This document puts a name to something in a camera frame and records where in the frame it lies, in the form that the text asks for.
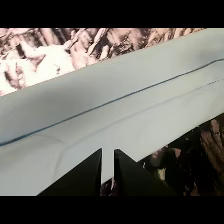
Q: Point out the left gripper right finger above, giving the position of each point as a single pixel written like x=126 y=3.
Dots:
x=136 y=180

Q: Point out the light blue shirt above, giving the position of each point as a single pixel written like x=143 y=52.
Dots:
x=110 y=113

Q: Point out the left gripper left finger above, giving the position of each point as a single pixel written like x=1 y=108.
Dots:
x=80 y=178

